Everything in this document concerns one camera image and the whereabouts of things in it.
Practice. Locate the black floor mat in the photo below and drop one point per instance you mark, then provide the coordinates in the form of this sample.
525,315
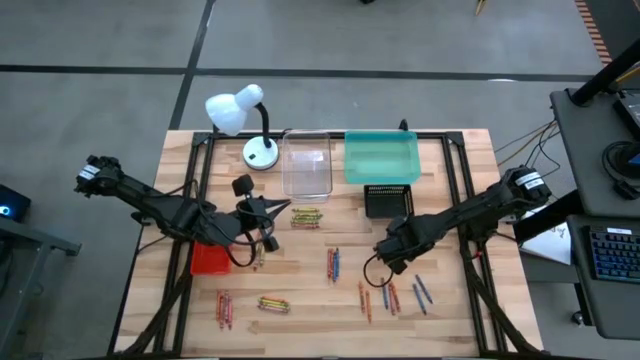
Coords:
620,20

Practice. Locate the black aluminium table frame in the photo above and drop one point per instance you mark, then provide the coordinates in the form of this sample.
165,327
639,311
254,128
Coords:
435,135

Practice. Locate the backlit keyboard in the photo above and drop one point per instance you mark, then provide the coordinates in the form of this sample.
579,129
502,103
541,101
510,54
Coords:
617,255

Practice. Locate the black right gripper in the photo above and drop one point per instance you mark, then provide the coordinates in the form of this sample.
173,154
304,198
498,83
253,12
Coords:
405,235

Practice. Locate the black power plug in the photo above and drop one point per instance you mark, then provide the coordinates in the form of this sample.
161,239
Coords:
403,125

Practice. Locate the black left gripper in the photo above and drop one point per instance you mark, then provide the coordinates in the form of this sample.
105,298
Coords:
252,220

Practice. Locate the red plastic basket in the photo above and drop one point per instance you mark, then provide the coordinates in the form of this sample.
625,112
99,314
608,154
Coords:
210,261

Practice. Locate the black mesh basket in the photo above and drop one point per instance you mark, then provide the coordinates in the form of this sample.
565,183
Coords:
387,201

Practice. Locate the black support beam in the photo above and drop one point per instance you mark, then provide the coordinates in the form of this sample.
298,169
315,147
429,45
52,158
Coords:
545,220

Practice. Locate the black pole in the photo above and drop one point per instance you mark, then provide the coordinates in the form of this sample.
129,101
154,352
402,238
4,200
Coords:
605,75

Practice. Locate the black caster wheel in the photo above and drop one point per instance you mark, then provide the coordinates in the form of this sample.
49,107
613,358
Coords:
578,318

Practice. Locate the grey side table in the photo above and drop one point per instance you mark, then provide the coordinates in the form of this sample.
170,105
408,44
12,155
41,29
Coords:
40,239

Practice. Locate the white paper sheet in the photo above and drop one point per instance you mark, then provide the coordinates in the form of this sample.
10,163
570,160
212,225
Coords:
550,245

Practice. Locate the black box with blue light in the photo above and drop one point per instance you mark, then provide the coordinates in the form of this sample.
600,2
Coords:
17,200

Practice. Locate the grey computer desk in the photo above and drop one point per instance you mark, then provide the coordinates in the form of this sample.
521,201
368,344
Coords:
585,150

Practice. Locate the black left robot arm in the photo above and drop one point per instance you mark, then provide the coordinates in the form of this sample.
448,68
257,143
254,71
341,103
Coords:
150,200

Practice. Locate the clear plastic bin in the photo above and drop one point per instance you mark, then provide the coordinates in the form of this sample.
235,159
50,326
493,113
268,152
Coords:
307,170

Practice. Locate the black laptop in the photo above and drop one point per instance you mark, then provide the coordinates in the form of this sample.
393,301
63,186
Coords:
631,115

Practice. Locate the teal plastic bin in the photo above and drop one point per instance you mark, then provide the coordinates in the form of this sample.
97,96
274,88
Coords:
382,157

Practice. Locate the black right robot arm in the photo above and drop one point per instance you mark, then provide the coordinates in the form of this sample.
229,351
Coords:
475,210

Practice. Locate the grey desk extension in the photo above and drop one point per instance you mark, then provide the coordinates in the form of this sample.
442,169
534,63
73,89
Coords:
610,310

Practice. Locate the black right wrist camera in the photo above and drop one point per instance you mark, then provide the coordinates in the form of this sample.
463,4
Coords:
397,265

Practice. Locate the white desk lamp black neck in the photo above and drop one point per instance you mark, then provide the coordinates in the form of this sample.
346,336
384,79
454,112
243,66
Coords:
227,110

